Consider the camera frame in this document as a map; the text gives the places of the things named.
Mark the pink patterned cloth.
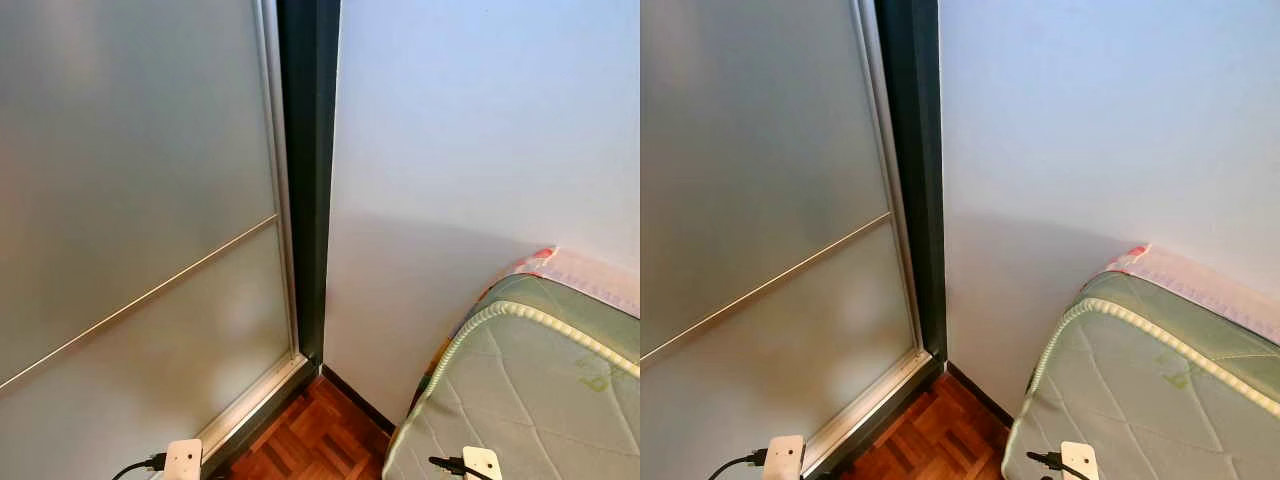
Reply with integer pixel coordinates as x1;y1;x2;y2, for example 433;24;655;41
1100;243;1280;346
512;246;641;317

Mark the frosted glass sliding door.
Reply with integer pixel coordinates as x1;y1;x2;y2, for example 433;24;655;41
640;0;921;480
0;0;301;480

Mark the silver door floor track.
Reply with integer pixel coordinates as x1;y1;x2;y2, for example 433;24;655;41
195;352;319;466
800;348;943;471

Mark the dark baseboard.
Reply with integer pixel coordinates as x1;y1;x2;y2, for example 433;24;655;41
320;365;396;436
945;362;1016;429

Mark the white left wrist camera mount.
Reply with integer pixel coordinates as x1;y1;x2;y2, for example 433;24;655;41
762;435;807;480
162;438;204;480

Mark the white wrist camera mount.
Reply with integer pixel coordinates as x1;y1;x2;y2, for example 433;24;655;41
762;435;807;480
1060;441;1100;480
162;438;204;480
462;446;503;480

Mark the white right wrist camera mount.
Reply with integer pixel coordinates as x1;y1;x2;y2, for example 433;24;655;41
462;446;503;480
1060;441;1100;480

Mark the dark green door frame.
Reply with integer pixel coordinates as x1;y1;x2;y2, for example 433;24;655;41
875;0;949;363
277;0;341;366

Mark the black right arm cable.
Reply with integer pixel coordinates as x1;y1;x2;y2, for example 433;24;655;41
1026;451;1093;480
429;456;496;480

